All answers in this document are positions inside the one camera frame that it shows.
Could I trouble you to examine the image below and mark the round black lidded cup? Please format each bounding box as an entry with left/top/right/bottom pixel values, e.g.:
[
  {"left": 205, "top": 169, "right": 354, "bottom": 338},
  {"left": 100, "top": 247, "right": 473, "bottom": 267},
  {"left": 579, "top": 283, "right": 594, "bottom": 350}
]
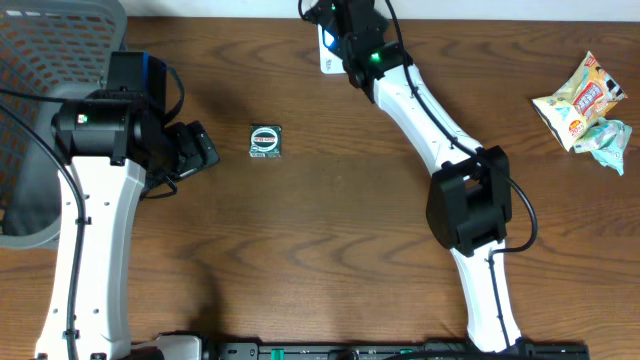
[{"left": 249, "top": 125, "right": 282, "bottom": 158}]

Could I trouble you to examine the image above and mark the yellow blue snack bag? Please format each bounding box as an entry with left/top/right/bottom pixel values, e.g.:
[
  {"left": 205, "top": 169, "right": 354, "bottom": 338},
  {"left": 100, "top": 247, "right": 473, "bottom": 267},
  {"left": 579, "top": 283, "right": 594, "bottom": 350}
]
[{"left": 532, "top": 51, "right": 627, "bottom": 152}]

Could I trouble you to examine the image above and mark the teal candy wrapper bag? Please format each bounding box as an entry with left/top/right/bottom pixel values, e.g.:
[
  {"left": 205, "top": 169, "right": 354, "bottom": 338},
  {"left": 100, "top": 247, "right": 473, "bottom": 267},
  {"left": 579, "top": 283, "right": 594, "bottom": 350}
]
[{"left": 591, "top": 118, "right": 632, "bottom": 176}]

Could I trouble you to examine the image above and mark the green tissue pack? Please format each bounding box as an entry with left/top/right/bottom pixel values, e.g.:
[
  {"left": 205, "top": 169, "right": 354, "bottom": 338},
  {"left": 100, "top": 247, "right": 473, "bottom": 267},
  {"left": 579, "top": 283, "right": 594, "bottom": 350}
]
[{"left": 573, "top": 117, "right": 619, "bottom": 153}]

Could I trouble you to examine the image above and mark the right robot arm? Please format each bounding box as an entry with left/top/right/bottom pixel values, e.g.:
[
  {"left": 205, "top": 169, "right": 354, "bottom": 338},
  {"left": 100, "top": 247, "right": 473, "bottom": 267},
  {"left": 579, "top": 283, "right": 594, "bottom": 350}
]
[{"left": 297, "top": 0, "right": 522, "bottom": 354}]

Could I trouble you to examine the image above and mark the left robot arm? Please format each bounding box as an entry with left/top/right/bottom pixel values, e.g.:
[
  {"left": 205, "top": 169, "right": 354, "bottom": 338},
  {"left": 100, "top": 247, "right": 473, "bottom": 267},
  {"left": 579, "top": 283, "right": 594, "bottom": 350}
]
[{"left": 34, "top": 97, "right": 219, "bottom": 359}]

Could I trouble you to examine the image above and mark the white barcode scanner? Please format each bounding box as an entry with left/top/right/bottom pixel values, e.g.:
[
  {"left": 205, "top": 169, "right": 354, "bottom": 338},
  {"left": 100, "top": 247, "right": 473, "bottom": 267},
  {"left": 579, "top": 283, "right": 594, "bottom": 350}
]
[{"left": 317, "top": 25, "right": 345, "bottom": 75}]

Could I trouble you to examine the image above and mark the grey plastic mesh basket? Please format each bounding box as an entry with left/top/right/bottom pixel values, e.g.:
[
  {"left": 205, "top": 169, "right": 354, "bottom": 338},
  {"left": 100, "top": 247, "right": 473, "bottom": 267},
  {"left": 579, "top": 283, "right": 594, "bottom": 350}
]
[{"left": 1, "top": 0, "right": 127, "bottom": 249}]

